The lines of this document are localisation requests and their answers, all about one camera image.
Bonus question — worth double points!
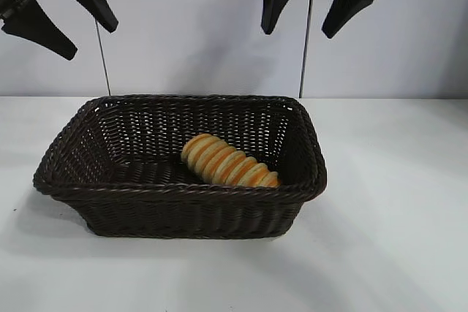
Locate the dark brown woven basket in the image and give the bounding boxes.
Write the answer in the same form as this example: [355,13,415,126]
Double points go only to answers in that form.
[32,94,329,242]

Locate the long striped twisted bread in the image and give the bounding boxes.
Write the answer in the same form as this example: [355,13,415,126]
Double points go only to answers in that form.
[181,132,282,188]

